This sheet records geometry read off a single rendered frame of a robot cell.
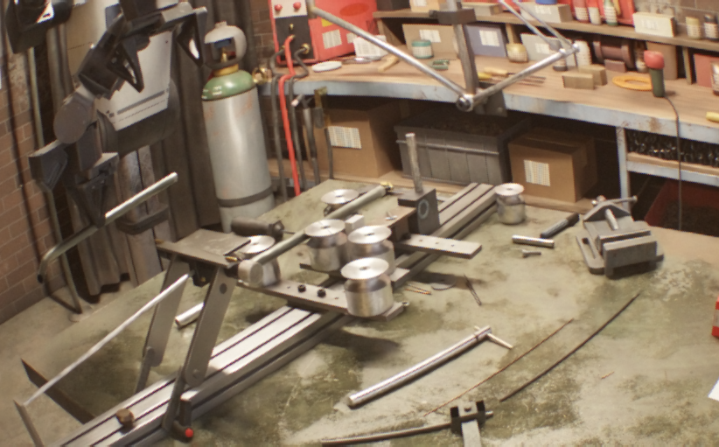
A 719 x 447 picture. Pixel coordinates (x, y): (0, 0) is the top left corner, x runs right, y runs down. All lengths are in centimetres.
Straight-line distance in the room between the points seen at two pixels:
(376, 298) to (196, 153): 296
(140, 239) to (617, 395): 112
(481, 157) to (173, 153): 164
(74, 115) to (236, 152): 195
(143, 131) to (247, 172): 138
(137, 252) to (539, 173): 132
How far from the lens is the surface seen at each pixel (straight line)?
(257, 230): 130
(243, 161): 289
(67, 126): 97
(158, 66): 155
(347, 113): 281
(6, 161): 360
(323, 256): 105
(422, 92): 253
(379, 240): 99
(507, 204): 122
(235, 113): 284
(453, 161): 263
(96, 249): 351
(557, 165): 243
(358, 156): 284
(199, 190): 389
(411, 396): 84
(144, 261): 163
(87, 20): 148
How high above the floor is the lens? 135
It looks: 21 degrees down
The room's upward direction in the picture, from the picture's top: 10 degrees counter-clockwise
